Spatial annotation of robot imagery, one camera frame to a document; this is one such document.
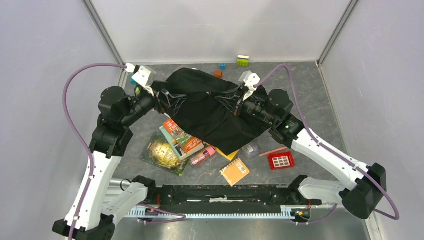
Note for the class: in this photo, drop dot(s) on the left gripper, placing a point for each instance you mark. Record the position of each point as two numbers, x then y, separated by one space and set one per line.
162 107

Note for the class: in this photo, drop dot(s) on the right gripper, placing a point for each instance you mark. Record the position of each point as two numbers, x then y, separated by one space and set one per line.
238 98

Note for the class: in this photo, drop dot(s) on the black backpack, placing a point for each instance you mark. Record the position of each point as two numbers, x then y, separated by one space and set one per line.
204 117

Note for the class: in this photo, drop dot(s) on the orange treehouse book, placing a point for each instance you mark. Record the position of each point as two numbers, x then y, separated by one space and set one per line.
188 143

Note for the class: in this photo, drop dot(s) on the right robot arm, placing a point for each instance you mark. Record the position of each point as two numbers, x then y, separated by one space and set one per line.
358 187

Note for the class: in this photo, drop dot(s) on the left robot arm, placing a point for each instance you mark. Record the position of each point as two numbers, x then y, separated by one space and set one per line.
90 218

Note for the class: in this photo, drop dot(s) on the orange brown cube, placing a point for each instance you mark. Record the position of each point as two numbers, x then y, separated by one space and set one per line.
218 74

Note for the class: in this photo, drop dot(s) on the green white lego brick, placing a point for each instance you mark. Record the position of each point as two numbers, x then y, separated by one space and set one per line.
242 60

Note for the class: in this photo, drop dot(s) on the teal wooden block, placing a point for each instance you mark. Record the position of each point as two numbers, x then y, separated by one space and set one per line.
132 81

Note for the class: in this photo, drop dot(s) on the teal paperback book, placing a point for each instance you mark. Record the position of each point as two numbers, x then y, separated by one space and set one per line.
181 154

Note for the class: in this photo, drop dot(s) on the clear plastic box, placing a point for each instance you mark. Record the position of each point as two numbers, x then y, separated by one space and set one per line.
250 150

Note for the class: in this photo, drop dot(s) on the yellow notebook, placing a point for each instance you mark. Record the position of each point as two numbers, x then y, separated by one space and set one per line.
229 157

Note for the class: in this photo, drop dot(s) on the pink pencil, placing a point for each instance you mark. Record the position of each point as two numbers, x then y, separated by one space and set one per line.
273 151

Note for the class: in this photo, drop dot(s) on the red calculator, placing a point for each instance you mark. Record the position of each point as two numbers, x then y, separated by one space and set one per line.
279 161

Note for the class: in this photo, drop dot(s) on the orange spiral notepad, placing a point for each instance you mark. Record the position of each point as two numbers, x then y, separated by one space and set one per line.
234 171

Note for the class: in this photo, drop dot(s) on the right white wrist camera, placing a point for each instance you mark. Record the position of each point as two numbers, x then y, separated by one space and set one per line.
250 81

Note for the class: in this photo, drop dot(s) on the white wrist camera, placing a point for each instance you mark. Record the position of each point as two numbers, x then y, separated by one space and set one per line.
143 76
250 81

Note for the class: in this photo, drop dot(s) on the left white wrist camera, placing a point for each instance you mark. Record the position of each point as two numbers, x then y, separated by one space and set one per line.
143 76

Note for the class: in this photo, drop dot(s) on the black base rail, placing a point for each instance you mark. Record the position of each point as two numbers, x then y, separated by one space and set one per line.
175 203

